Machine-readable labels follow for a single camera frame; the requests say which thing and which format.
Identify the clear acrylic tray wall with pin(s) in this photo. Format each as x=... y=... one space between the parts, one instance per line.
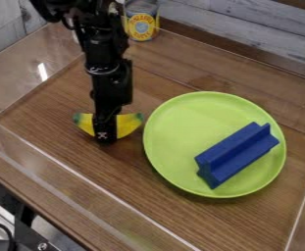
x=88 y=212

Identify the green round plate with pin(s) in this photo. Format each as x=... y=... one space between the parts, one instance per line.
x=189 y=124

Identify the yellow labelled tin can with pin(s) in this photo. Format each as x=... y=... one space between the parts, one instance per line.
x=140 y=19

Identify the yellow toy banana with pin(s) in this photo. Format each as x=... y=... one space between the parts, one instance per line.
x=126 y=124

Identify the black metal table leg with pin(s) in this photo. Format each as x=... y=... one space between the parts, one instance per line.
x=28 y=239

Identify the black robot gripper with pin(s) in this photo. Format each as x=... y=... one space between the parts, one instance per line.
x=111 y=93

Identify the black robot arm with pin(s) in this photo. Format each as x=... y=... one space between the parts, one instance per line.
x=103 y=40

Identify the blue T-shaped block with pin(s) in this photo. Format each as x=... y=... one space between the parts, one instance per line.
x=223 y=160

